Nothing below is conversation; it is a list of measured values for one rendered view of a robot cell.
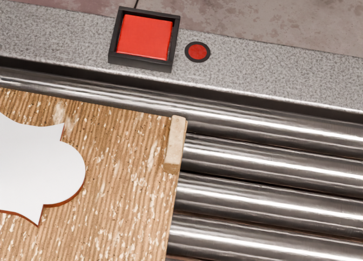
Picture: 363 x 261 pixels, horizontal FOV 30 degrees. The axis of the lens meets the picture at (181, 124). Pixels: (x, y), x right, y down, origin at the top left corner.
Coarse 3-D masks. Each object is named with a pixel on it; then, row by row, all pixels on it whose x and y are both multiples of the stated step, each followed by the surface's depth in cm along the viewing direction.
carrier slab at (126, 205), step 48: (0, 96) 74; (48, 96) 74; (96, 144) 72; (144, 144) 72; (96, 192) 69; (144, 192) 70; (0, 240) 65; (48, 240) 66; (96, 240) 66; (144, 240) 67
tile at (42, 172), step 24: (0, 120) 71; (0, 144) 70; (24, 144) 70; (48, 144) 70; (0, 168) 68; (24, 168) 69; (48, 168) 69; (72, 168) 69; (0, 192) 67; (24, 192) 67; (48, 192) 67; (72, 192) 68; (24, 216) 66
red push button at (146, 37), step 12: (132, 24) 81; (144, 24) 82; (156, 24) 82; (168, 24) 82; (120, 36) 80; (132, 36) 80; (144, 36) 81; (156, 36) 81; (168, 36) 81; (120, 48) 79; (132, 48) 80; (144, 48) 80; (156, 48) 80; (168, 48) 80
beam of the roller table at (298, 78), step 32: (0, 0) 83; (0, 32) 81; (32, 32) 81; (64, 32) 82; (96, 32) 82; (192, 32) 83; (0, 64) 81; (32, 64) 80; (64, 64) 79; (96, 64) 80; (192, 64) 81; (224, 64) 81; (256, 64) 82; (288, 64) 82; (320, 64) 83; (352, 64) 83; (224, 96) 80; (256, 96) 80; (288, 96) 80; (320, 96) 80; (352, 96) 81
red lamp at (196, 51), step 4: (196, 44) 82; (192, 48) 82; (196, 48) 82; (200, 48) 82; (204, 48) 82; (192, 52) 82; (196, 52) 82; (200, 52) 82; (204, 52) 82; (192, 56) 82; (196, 56) 82; (200, 56) 82; (204, 56) 82
